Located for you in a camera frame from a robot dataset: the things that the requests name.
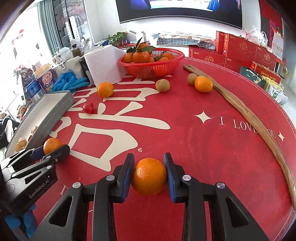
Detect dried husk fruit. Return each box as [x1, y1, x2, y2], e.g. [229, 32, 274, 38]
[18, 137, 28, 147]
[31, 126, 38, 135]
[15, 143, 23, 152]

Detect red cherry tomato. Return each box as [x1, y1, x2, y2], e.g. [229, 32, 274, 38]
[83, 102, 94, 114]

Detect large orange mandarin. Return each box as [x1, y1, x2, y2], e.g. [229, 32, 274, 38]
[132, 158, 167, 196]

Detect brown longan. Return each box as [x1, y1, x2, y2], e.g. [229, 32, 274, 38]
[155, 79, 171, 92]
[187, 73, 198, 85]

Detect grey white storage tray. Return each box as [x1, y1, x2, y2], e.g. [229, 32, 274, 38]
[5, 91, 74, 158]

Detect blue snack package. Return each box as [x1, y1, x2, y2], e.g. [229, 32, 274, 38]
[26, 80, 45, 104]

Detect blue rubber gloves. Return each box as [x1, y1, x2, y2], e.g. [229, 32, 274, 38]
[51, 71, 90, 93]

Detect purple milk tea cup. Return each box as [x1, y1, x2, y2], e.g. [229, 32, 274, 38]
[35, 64, 57, 93]

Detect round red table mat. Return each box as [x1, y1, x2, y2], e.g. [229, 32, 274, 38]
[34, 58, 295, 240]

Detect white appliance with faucet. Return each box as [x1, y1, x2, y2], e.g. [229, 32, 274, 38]
[52, 47, 85, 78]

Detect black electronic device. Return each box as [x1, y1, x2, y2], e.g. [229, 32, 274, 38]
[79, 57, 94, 86]

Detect long wooden back scratcher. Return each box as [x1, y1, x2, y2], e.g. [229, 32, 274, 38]
[183, 64, 295, 207]

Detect white paper towel roll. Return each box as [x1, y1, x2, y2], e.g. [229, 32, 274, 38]
[84, 45, 127, 87]

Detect red plastic fruit basket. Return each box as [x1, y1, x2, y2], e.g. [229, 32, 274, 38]
[117, 48, 185, 79]

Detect potted green plant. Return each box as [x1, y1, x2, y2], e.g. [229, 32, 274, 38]
[107, 32, 130, 47]

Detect mandarins with leaves in basket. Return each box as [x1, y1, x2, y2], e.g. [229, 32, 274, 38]
[123, 38, 174, 64]

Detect small orange by scratcher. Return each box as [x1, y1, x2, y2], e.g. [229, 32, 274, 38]
[194, 76, 213, 93]

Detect brown longan by scratcher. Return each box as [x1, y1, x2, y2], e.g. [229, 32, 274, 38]
[187, 73, 198, 85]

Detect green gift box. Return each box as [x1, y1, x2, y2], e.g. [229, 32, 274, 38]
[239, 66, 266, 89]

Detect red gift boxes stack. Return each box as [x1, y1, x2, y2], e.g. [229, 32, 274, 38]
[189, 31, 281, 83]

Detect plaid cloth on counter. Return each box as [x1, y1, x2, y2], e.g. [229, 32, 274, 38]
[157, 32, 216, 50]

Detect wall television screen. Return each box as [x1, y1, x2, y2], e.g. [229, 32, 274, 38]
[116, 0, 242, 29]

